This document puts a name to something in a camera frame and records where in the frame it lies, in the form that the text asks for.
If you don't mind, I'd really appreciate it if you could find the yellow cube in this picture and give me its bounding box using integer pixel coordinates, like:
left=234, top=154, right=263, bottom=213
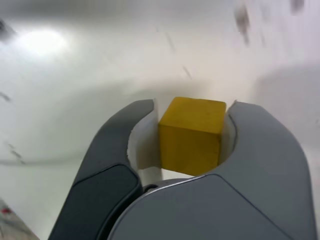
left=157, top=96, right=227, bottom=176

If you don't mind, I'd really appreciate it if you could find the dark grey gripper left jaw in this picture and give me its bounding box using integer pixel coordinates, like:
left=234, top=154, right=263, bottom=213
left=47, top=98, right=163, bottom=240

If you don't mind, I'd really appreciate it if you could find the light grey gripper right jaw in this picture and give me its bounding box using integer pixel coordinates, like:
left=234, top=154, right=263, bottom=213
left=107, top=99, right=315, bottom=240

